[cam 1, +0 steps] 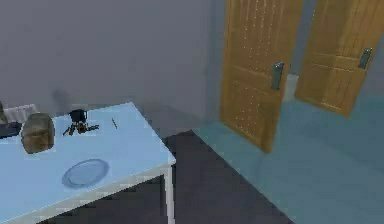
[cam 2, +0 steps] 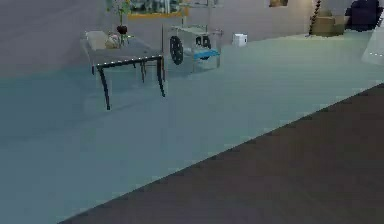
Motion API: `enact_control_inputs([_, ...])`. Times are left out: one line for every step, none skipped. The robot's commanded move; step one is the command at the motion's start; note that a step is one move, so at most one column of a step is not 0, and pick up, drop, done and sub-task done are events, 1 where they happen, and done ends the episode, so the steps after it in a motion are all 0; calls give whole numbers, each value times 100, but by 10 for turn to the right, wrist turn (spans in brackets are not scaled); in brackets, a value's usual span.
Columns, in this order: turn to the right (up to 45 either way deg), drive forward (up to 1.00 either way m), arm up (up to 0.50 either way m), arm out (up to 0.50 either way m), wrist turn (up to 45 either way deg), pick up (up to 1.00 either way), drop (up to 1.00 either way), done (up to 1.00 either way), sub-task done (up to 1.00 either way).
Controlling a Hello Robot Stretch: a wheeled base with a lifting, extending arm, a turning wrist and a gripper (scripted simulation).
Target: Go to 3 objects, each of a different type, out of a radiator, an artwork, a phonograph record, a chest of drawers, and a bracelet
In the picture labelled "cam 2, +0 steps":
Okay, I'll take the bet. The gold framed artwork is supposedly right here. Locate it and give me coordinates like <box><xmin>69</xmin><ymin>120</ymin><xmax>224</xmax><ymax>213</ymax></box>
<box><xmin>127</xmin><ymin>0</ymin><xmax>190</xmax><ymax>19</ymax></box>

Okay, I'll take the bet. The grey cart with black wheels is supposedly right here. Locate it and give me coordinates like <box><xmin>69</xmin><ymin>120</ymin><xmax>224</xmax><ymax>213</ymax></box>
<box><xmin>161</xmin><ymin>0</ymin><xmax>224</xmax><ymax>73</ymax></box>

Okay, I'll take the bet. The small white box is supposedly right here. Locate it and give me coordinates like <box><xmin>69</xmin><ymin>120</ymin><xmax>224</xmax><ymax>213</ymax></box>
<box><xmin>232</xmin><ymin>33</ymin><xmax>248</xmax><ymax>47</ymax></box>

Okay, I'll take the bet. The grey table with black legs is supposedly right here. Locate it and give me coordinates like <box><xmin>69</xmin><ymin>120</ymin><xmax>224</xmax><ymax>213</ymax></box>
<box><xmin>80</xmin><ymin>31</ymin><xmax>167</xmax><ymax>111</ymax></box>

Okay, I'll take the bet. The pale round object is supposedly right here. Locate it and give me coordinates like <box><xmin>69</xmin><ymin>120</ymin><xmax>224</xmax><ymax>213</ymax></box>
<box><xmin>105</xmin><ymin>33</ymin><xmax>121</xmax><ymax>50</ymax></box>

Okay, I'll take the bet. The green plant in dark vase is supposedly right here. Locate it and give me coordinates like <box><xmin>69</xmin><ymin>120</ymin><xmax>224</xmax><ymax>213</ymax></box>
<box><xmin>106</xmin><ymin>0</ymin><xmax>134</xmax><ymax>47</ymax></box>

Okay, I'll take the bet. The beige cushion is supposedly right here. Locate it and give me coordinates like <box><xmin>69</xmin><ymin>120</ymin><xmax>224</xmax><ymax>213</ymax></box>
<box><xmin>85</xmin><ymin>30</ymin><xmax>108</xmax><ymax>51</ymax></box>

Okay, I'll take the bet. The tan cardboard box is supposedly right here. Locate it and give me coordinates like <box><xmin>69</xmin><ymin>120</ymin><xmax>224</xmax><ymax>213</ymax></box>
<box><xmin>311</xmin><ymin>9</ymin><xmax>350</xmax><ymax>37</ymax></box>

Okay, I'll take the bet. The dark blue armchair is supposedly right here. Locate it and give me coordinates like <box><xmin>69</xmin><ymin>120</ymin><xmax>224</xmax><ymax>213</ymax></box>
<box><xmin>345</xmin><ymin>0</ymin><xmax>384</xmax><ymax>32</ymax></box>

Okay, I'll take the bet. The dark spiral post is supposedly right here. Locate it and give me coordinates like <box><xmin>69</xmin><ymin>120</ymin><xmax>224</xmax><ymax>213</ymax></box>
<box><xmin>308</xmin><ymin>0</ymin><xmax>323</xmax><ymax>36</ymax></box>

